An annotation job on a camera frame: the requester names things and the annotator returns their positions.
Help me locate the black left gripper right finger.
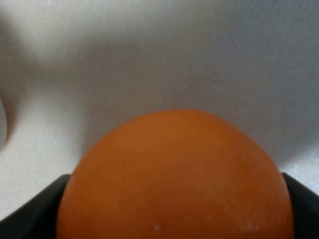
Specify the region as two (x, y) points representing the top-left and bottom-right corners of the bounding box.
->
(282, 173), (319, 239)

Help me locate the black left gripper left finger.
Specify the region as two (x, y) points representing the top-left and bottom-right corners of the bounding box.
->
(0, 174), (70, 239)

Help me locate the orange mandarin fruit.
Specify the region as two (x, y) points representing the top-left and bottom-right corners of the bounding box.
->
(56, 110), (294, 239)

